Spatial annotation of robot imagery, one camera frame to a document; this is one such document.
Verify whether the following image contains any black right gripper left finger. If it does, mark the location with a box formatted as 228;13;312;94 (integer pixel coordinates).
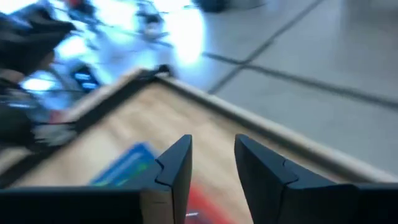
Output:
155;134;193;224

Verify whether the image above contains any red plastic basket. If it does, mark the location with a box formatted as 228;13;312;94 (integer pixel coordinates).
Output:
185;183;239;224

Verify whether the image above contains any blue toiletry packet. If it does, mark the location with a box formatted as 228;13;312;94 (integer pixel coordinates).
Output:
90;142;158;187

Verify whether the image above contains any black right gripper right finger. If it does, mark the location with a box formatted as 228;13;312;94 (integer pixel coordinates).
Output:
234;133;357;224

